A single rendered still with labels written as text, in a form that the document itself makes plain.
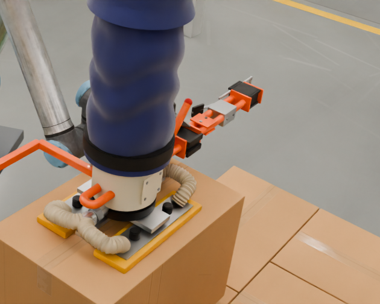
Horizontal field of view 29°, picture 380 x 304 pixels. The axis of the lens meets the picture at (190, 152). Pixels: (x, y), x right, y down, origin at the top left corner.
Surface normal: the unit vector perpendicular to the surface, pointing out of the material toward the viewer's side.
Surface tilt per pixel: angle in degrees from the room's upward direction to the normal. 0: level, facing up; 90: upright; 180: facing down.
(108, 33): 100
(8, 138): 0
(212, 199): 1
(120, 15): 68
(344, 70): 0
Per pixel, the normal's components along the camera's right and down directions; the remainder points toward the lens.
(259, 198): 0.11, -0.81
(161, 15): 0.46, 0.28
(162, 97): 0.61, 0.71
